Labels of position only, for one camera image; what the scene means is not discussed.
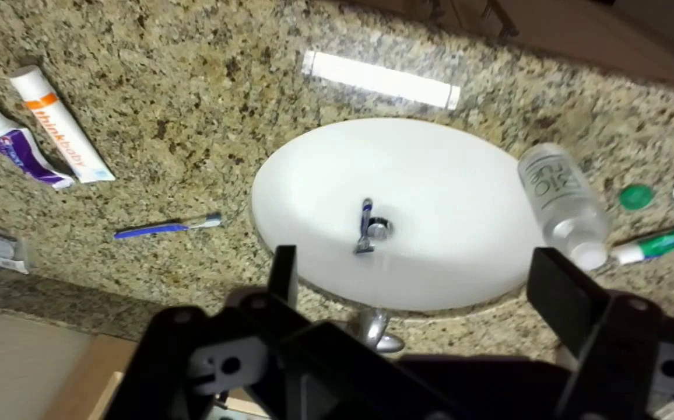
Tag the purple white toothpaste tube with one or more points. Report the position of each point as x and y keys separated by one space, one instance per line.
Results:
x=17 y=147

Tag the clear plastic bottle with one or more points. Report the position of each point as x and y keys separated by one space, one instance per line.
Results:
x=559 y=189

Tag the green round cap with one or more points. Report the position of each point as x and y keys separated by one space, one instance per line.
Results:
x=636 y=196

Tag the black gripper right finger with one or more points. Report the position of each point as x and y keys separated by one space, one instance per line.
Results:
x=593 y=328

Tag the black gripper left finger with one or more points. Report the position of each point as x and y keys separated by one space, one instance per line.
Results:
x=284 y=270

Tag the blue toothbrush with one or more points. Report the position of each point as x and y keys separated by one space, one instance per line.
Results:
x=158 y=230

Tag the white paper strip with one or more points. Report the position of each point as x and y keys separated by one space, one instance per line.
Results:
x=384 y=77

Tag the white orange toothpaste tube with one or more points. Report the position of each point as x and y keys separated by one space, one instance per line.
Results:
x=57 y=123

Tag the white oval sink basin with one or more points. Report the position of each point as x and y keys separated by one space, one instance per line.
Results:
x=444 y=193

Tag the green white toothpaste tube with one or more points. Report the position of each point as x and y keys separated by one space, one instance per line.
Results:
x=664 y=242

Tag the chrome sink faucet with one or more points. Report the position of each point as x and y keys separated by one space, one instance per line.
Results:
x=375 y=328

